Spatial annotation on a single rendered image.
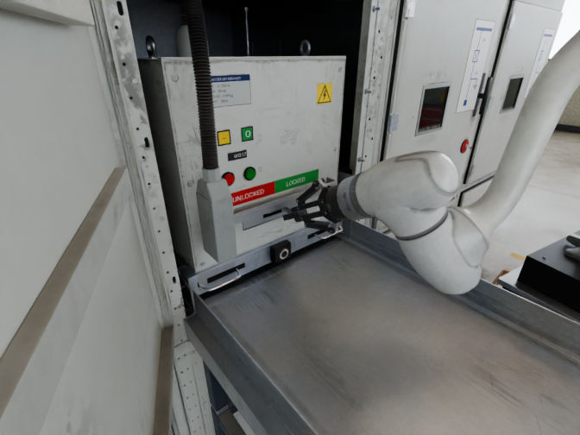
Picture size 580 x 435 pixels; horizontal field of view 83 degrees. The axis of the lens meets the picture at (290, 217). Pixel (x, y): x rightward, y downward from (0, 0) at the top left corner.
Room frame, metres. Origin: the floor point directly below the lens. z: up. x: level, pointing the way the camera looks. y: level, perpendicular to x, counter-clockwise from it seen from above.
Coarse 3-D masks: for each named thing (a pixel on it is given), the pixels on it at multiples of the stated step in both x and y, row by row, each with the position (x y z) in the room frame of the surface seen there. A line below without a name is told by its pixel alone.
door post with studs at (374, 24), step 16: (368, 0) 0.98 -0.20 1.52; (384, 0) 0.97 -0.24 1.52; (368, 16) 0.98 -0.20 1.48; (384, 16) 0.98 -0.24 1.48; (368, 32) 0.98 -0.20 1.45; (384, 32) 0.98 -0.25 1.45; (368, 48) 0.95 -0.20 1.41; (384, 48) 0.99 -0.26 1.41; (368, 64) 0.95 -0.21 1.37; (368, 80) 0.96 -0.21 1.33; (368, 96) 0.96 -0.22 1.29; (368, 112) 0.96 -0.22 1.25; (368, 128) 0.97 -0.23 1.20; (352, 144) 0.99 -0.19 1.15; (368, 144) 0.97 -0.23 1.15; (352, 160) 0.99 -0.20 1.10; (368, 160) 0.98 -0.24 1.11
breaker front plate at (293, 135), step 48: (192, 96) 0.68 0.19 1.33; (288, 96) 0.83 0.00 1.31; (336, 96) 0.94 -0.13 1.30; (192, 144) 0.67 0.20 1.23; (240, 144) 0.74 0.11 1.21; (288, 144) 0.83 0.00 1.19; (336, 144) 0.95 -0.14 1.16; (192, 192) 0.66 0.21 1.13; (288, 192) 0.83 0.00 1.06; (192, 240) 0.65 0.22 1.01; (240, 240) 0.73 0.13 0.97
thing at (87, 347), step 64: (0, 0) 0.24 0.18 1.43; (64, 0) 0.36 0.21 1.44; (0, 64) 0.26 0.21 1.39; (64, 64) 0.39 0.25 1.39; (0, 128) 0.23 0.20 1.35; (64, 128) 0.34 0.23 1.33; (0, 192) 0.20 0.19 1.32; (64, 192) 0.29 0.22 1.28; (128, 192) 0.46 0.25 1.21; (0, 256) 0.17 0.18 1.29; (64, 256) 0.24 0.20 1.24; (128, 256) 0.44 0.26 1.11; (0, 320) 0.15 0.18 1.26; (64, 320) 0.18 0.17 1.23; (128, 320) 0.36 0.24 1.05; (0, 384) 0.12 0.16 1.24; (64, 384) 0.17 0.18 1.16; (128, 384) 0.29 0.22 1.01
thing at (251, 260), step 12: (276, 240) 0.80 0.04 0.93; (288, 240) 0.81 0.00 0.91; (300, 240) 0.84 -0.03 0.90; (312, 240) 0.88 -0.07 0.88; (252, 252) 0.74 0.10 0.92; (264, 252) 0.76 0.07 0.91; (216, 264) 0.68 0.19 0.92; (228, 264) 0.69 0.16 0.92; (240, 264) 0.71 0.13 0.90; (252, 264) 0.73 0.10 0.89; (264, 264) 0.76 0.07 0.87; (192, 276) 0.63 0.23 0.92; (216, 276) 0.67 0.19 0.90; (228, 276) 0.69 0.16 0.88; (192, 288) 0.62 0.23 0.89
